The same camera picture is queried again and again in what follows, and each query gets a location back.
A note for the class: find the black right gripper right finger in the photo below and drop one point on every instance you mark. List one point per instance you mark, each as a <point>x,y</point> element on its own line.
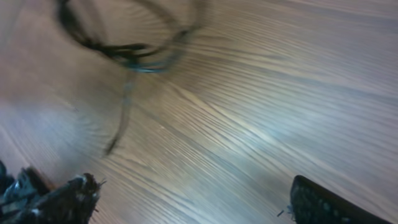
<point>310,203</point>

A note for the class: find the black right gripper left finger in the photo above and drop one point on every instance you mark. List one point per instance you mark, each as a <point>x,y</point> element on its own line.
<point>26,199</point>

